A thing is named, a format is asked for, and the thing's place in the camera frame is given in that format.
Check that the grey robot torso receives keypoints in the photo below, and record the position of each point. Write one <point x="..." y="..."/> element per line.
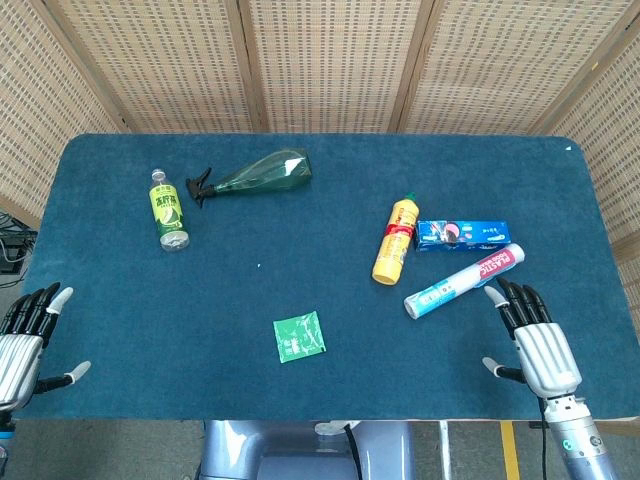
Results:
<point x="300" y="450"/>

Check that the blue rectangular box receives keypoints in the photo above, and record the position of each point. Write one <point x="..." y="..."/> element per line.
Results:
<point x="462" y="236"/>

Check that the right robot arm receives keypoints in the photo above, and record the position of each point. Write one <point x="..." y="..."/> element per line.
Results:
<point x="580" y="440"/>

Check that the woven folding screen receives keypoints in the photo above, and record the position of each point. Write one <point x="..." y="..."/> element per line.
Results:
<point x="320" y="65"/>

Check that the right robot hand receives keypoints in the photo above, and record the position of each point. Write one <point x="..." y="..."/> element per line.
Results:
<point x="542" y="345"/>

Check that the yellow squeeze bottle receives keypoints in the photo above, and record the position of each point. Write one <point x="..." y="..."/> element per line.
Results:
<point x="395" y="240"/>

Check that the green tea bottle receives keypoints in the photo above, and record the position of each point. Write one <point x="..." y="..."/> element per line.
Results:
<point x="169" y="211"/>

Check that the blue table cloth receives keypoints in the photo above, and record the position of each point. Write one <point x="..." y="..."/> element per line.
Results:
<point x="320" y="280"/>

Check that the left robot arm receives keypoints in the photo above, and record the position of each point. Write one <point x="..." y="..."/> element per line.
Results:
<point x="4" y="432"/>

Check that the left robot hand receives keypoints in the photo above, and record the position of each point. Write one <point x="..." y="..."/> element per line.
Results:
<point x="20" y="345"/>

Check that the plastic food wrap roll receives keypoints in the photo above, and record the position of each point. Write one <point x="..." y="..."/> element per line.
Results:
<point x="465" y="281"/>

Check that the green spray bottle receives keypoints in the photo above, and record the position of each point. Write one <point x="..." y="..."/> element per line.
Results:
<point x="255" y="177"/>

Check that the green sachet packet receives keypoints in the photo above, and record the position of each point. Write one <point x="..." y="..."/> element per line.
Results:
<point x="299" y="336"/>

